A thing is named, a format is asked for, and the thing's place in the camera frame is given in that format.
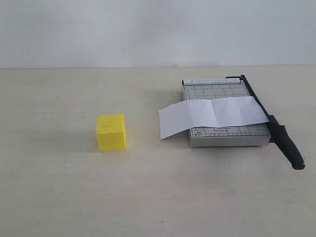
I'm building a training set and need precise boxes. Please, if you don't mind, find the yellow cube block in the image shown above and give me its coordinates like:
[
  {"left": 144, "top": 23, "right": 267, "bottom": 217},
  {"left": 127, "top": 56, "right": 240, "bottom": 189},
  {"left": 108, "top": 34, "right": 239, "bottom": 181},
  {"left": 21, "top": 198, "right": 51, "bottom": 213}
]
[{"left": 95, "top": 114, "right": 126, "bottom": 152}]

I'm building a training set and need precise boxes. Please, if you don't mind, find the white paper sheet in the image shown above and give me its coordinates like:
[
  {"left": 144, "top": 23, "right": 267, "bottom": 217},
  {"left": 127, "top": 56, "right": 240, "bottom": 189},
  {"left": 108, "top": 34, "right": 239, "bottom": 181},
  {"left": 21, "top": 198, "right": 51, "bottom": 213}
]
[{"left": 158, "top": 96, "right": 269, "bottom": 139}]

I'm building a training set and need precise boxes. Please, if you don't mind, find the black cutter blade arm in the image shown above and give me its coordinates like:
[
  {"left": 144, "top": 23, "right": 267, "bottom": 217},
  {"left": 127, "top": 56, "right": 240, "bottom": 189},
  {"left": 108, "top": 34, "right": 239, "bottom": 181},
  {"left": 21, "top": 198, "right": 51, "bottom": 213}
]
[{"left": 240, "top": 75, "right": 305, "bottom": 170}]

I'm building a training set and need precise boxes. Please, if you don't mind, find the grey paper cutter base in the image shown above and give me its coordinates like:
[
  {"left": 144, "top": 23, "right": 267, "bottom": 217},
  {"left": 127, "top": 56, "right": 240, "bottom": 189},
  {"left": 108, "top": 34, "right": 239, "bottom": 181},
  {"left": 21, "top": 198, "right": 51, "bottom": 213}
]
[{"left": 182, "top": 76, "right": 271, "bottom": 147}]

